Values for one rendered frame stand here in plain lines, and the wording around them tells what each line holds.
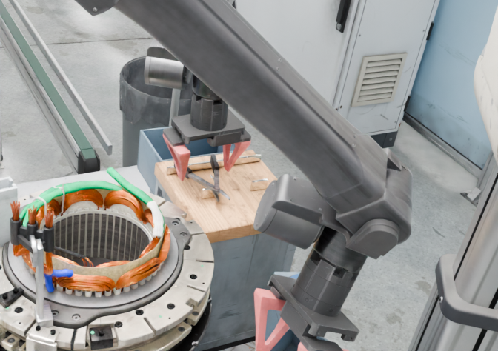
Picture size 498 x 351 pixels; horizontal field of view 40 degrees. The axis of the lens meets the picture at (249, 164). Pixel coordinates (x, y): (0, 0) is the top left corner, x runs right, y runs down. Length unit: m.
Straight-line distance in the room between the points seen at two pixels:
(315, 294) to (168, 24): 0.34
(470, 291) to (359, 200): 0.27
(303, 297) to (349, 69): 2.48
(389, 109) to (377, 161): 2.82
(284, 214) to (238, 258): 0.43
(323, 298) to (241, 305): 0.48
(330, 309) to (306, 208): 0.12
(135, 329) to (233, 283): 0.34
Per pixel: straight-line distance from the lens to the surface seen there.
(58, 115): 1.93
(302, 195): 0.70
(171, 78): 1.04
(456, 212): 3.30
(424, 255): 2.96
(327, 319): 0.75
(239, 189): 1.15
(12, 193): 0.92
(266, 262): 1.17
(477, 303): 0.89
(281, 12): 3.51
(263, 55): 0.58
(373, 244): 0.68
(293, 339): 0.96
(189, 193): 1.13
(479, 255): 0.85
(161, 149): 1.32
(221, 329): 1.24
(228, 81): 0.58
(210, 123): 1.06
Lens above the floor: 1.72
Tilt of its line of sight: 32 degrees down
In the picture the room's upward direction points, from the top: 11 degrees clockwise
